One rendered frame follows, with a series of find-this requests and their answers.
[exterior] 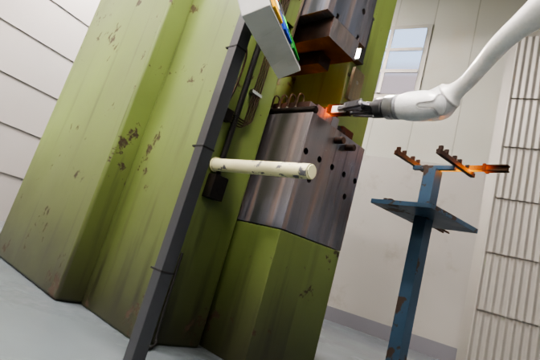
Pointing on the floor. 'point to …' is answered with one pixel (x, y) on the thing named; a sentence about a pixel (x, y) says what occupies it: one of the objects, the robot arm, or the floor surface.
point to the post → (187, 197)
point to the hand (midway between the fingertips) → (340, 110)
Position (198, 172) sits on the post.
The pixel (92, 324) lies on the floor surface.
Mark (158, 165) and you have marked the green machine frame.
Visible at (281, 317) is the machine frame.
